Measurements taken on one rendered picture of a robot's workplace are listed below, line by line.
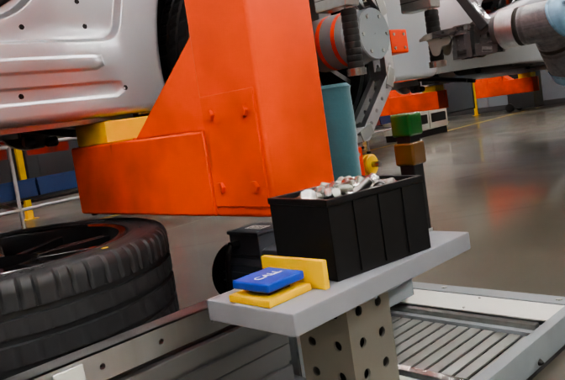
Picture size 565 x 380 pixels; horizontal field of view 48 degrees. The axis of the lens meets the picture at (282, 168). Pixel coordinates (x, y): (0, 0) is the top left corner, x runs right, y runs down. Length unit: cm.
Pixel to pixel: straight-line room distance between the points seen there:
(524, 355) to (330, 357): 72
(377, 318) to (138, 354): 36
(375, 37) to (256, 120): 64
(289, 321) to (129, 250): 43
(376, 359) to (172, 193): 53
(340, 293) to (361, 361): 14
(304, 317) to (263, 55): 46
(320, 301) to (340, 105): 77
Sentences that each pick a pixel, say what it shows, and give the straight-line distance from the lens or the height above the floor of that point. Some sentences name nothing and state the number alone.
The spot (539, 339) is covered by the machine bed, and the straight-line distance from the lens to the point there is 168.
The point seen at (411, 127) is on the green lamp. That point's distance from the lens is 110.
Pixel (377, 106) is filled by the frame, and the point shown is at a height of 67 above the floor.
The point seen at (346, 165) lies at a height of 55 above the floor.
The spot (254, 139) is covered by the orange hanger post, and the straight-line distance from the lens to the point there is 107.
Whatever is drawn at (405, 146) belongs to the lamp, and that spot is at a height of 60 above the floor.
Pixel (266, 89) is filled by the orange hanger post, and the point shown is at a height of 73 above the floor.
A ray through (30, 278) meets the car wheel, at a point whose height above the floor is 50.
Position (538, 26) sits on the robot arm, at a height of 80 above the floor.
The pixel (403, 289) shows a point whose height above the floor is 12.
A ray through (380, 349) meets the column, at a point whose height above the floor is 33.
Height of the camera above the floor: 69
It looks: 5 degrees down
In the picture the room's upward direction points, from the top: 8 degrees counter-clockwise
